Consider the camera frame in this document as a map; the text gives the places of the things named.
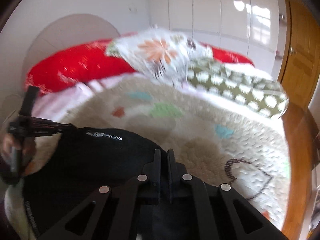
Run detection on black pants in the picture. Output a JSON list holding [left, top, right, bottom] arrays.
[[21, 126, 216, 240]]

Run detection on person left hand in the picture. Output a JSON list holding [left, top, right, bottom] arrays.
[[1, 133, 36, 185]]

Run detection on pink white bed sheet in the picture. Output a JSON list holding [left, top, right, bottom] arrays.
[[31, 65, 273, 120]]

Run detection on heart patterned quilt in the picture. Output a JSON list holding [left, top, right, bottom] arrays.
[[32, 74, 292, 233]]

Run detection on red long pillow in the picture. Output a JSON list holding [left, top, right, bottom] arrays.
[[24, 38, 256, 97]]

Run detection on round beige headboard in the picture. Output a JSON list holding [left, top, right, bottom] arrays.
[[21, 14, 120, 83]]

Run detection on green white patterned bolster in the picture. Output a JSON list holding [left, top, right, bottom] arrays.
[[187, 58, 289, 119]]

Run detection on floral white pillow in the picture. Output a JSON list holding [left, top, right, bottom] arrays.
[[105, 28, 213, 86]]

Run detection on wooden door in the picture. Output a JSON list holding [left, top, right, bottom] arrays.
[[278, 0, 319, 110]]

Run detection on white glossy wardrobe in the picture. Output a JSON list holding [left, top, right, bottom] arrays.
[[149, 0, 279, 77]]

